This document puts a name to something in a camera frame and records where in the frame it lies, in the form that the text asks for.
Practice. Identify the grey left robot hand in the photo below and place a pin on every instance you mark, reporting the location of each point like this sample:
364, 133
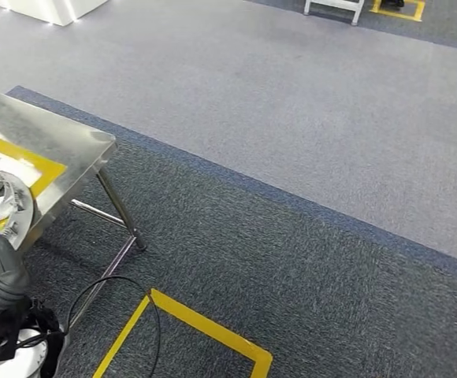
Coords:
0, 261

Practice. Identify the white plinth block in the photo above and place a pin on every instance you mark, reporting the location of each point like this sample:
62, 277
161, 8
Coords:
55, 10

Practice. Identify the white table frame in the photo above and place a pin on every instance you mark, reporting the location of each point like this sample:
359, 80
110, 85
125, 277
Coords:
357, 14

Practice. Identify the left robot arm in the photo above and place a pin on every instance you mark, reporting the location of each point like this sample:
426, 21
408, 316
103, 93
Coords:
20, 360

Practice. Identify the stainless steel workbench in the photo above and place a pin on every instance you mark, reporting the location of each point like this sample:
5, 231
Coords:
55, 135

